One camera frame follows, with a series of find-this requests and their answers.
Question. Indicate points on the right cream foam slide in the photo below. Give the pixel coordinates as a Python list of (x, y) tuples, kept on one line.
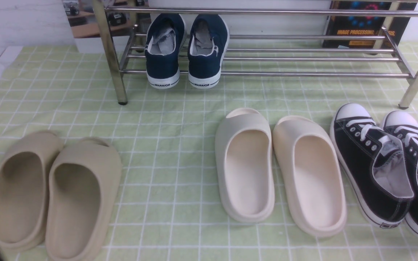
[(311, 174)]

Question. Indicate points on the navy canvas sneaker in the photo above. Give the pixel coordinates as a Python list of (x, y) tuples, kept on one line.
[(208, 43), (165, 38)]

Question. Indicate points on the green checked cloth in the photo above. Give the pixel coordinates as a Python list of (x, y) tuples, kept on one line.
[(168, 205)]

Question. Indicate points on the right tan foam slide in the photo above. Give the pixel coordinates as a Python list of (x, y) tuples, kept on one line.
[(83, 184)]

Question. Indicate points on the tan foam slide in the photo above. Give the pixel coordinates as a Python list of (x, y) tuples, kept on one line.
[(24, 192), (83, 184)]

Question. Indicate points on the cream foam slide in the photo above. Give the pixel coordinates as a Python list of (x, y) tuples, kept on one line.
[(311, 174), (243, 150)]

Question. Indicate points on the left tan foam slide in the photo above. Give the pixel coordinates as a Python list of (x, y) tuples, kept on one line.
[(24, 192)]

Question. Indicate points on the left black canvas sneaker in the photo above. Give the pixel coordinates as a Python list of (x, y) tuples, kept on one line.
[(374, 162)]

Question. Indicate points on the left cream foam slide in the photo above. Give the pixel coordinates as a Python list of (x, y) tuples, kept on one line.
[(243, 150)]

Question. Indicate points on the photo board of room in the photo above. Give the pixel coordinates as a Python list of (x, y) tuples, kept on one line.
[(85, 28)]

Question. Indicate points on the black image processing poster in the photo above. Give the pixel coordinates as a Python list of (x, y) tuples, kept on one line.
[(357, 25)]

